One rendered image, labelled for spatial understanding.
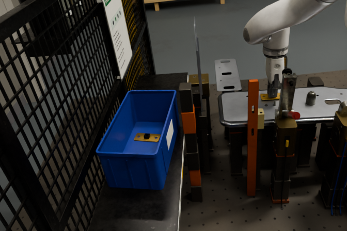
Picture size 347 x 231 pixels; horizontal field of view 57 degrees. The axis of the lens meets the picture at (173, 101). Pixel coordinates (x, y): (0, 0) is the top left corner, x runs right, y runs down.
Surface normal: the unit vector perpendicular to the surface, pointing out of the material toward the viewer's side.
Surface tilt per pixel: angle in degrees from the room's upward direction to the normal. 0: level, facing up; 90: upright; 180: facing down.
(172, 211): 0
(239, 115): 0
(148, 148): 0
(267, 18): 63
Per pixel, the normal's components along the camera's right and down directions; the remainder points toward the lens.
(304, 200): -0.11, -0.84
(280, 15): -0.52, 0.05
